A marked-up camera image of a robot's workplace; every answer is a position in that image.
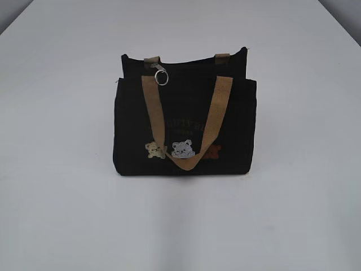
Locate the black canvas tote bag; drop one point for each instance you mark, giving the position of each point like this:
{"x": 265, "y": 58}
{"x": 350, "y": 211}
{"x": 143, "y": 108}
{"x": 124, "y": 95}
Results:
{"x": 183, "y": 119}

